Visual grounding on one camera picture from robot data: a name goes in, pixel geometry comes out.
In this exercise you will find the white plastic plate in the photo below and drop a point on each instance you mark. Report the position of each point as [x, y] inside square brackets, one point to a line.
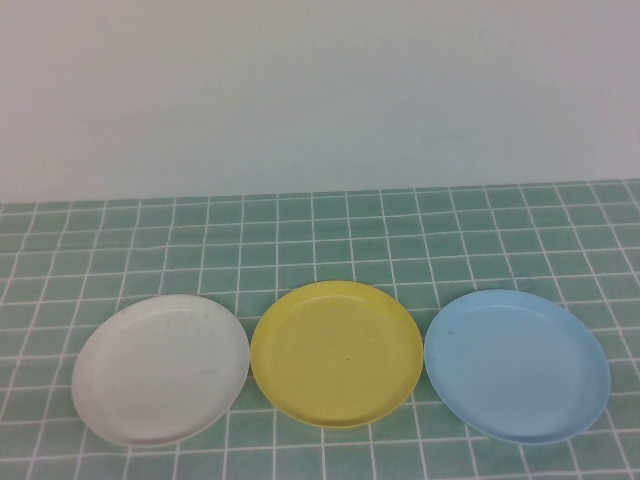
[160, 370]

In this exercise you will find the light blue plastic plate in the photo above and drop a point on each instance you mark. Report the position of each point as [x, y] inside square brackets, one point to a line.
[517, 365]

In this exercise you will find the green checked tablecloth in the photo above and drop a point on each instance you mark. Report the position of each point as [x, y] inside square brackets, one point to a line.
[320, 240]

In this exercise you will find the yellow plastic plate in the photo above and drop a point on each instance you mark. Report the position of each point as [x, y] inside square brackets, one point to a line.
[337, 355]

